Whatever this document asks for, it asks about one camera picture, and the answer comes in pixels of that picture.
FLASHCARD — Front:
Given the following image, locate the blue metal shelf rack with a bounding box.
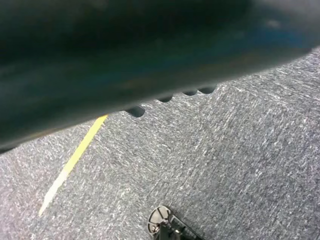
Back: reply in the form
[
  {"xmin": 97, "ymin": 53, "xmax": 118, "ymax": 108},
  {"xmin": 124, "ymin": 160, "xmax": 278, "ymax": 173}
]
[{"xmin": 146, "ymin": 204, "xmax": 205, "ymax": 240}]

